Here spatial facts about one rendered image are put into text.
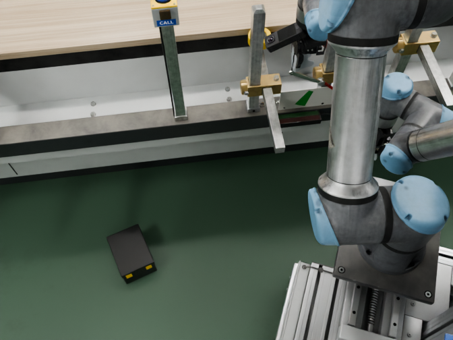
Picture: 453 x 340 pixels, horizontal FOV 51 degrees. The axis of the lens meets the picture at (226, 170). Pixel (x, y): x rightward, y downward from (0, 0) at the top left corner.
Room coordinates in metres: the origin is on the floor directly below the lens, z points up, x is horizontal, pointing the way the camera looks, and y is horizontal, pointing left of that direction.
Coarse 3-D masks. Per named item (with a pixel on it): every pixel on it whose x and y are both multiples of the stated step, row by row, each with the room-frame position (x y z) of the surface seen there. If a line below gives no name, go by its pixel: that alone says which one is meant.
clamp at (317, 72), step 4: (320, 64) 1.11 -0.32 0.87; (316, 68) 1.10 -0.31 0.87; (320, 68) 1.10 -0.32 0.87; (312, 72) 1.11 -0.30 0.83; (316, 72) 1.08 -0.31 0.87; (320, 72) 1.08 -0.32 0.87; (324, 72) 1.08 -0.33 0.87; (328, 72) 1.08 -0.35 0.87; (332, 72) 1.08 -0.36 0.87; (316, 76) 1.07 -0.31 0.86; (320, 76) 1.07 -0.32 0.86; (324, 76) 1.07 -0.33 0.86; (328, 76) 1.07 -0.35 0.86; (332, 76) 1.07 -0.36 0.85; (328, 80) 1.07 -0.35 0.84; (332, 80) 1.07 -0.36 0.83
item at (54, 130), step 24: (432, 96) 1.10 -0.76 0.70; (72, 120) 1.03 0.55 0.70; (96, 120) 1.02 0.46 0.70; (120, 120) 1.02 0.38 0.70; (144, 120) 1.02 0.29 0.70; (168, 120) 1.02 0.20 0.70; (192, 120) 1.02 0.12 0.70; (216, 120) 1.01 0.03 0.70; (240, 120) 1.02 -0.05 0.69; (264, 120) 1.03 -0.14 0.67; (0, 144) 0.93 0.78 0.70; (24, 144) 0.94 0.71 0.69; (48, 144) 0.94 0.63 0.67; (72, 144) 0.95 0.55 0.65; (96, 144) 0.96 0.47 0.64
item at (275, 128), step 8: (264, 56) 1.19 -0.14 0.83; (264, 64) 1.15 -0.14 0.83; (264, 72) 1.11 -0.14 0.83; (264, 88) 1.04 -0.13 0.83; (264, 96) 1.01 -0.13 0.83; (272, 96) 1.01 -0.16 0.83; (264, 104) 1.00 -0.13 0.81; (272, 104) 0.98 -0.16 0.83; (272, 112) 0.94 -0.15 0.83; (272, 120) 0.91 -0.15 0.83; (272, 128) 0.88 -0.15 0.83; (280, 128) 0.88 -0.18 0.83; (272, 136) 0.86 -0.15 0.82; (280, 136) 0.85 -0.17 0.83; (280, 144) 0.82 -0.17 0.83; (280, 152) 0.81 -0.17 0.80
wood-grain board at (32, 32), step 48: (0, 0) 1.42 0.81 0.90; (48, 0) 1.42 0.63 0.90; (96, 0) 1.41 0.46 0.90; (144, 0) 1.41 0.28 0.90; (192, 0) 1.40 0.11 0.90; (240, 0) 1.40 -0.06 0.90; (288, 0) 1.39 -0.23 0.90; (0, 48) 1.18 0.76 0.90; (48, 48) 1.18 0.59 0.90; (96, 48) 1.20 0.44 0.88
